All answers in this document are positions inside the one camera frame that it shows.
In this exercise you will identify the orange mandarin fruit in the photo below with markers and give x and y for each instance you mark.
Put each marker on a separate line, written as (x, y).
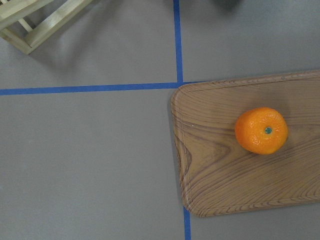
(261, 130)

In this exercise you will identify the brown wood-grain tray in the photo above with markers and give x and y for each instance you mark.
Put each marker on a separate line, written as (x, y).
(217, 176)

